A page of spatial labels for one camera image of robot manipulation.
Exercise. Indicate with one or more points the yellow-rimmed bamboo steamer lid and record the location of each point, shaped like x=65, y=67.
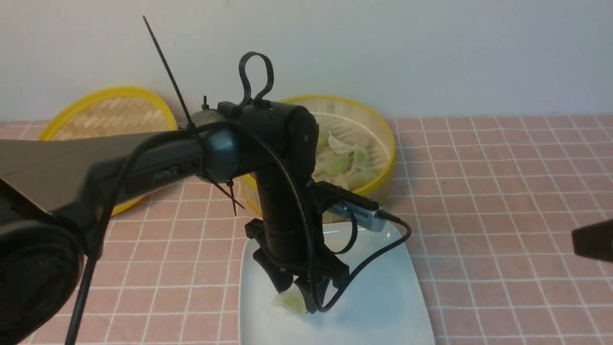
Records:
x=109, y=112

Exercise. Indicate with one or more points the pale dumpling front right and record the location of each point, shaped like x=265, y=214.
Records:
x=341, y=181

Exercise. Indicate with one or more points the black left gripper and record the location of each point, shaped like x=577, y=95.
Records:
x=284, y=257

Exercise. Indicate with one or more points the pink checked tablecloth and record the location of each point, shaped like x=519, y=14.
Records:
x=491, y=201

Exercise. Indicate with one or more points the white square plate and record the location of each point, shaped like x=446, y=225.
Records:
x=383, y=305

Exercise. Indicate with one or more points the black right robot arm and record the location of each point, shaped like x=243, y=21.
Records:
x=594, y=241

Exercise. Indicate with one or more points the green dumpling top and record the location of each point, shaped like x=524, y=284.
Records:
x=323, y=139

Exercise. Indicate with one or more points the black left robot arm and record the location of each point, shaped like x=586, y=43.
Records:
x=57, y=197

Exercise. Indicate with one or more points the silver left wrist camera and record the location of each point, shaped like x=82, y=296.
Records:
x=344, y=204

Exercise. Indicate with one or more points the green dumpling centre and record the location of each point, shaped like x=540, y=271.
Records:
x=339, y=164

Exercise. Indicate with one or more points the yellow-rimmed bamboo steamer basket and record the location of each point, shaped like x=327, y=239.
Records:
x=357, y=125

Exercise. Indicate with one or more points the black cable tie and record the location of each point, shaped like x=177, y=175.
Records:
x=178, y=93

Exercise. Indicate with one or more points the green dumpling front left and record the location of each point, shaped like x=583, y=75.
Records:
x=292, y=301

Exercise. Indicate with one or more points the white dumpling upper right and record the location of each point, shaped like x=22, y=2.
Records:
x=339, y=147

